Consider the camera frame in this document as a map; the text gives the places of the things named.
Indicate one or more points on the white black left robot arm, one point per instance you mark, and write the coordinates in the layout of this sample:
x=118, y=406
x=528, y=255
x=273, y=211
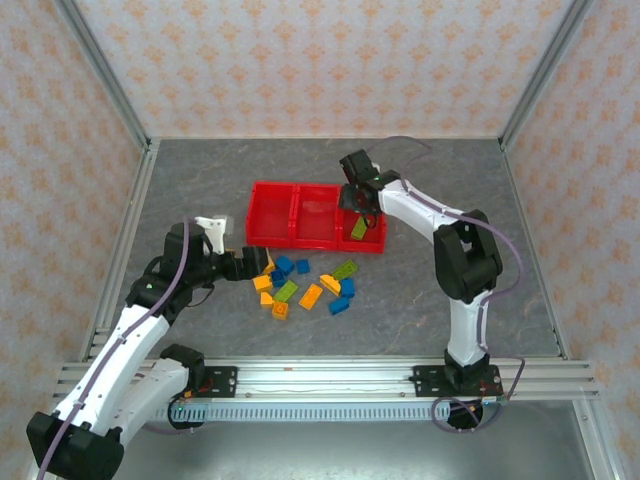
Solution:
x=135, y=330

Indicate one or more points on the long orange lego brick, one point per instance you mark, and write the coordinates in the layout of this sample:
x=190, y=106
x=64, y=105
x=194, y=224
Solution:
x=310, y=296

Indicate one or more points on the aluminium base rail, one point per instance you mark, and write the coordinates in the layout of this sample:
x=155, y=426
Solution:
x=325, y=375

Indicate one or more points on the square orange lego brick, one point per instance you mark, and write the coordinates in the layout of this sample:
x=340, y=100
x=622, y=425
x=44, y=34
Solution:
x=280, y=310

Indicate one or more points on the orange arch lego brick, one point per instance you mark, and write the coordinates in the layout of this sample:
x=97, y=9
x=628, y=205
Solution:
x=330, y=283

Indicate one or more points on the aluminium side rail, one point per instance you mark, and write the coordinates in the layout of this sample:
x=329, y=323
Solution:
x=522, y=200
x=132, y=210

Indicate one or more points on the small orange lego brick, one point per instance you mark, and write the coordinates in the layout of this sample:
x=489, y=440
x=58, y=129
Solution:
x=266, y=299

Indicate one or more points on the aluminium frame post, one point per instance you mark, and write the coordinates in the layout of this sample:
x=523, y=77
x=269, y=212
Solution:
x=105, y=70
x=546, y=70

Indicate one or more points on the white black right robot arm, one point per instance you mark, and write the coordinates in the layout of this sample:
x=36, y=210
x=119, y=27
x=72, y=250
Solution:
x=415, y=210

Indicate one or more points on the grey metal panel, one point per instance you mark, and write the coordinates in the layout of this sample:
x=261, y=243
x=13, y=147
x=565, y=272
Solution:
x=350, y=450

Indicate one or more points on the red plastic bin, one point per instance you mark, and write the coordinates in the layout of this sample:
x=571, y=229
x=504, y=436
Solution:
x=377, y=240
x=317, y=220
x=272, y=210

